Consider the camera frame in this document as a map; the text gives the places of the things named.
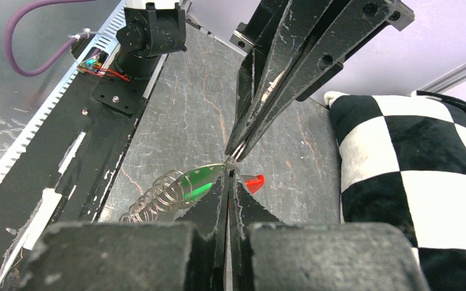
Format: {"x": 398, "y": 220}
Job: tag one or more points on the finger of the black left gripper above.
{"x": 283, "y": 37}

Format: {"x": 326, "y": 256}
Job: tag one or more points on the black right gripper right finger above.
{"x": 267, "y": 254}

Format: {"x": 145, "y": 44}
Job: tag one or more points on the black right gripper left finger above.
{"x": 187, "y": 254}

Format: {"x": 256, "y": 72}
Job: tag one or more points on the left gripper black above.
{"x": 356, "y": 23}

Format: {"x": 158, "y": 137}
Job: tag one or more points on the green key tag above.
{"x": 198, "y": 181}

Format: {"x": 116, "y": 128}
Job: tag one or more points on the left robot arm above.
{"x": 153, "y": 29}

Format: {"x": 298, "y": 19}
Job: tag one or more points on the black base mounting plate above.
{"x": 66, "y": 166}

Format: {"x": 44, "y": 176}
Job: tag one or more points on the black white checkered pillow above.
{"x": 403, "y": 162}

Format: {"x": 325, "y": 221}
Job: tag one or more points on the right aluminium frame rail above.
{"x": 448, "y": 81}

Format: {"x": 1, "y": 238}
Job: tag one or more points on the white slotted cable duct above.
{"x": 26, "y": 102}

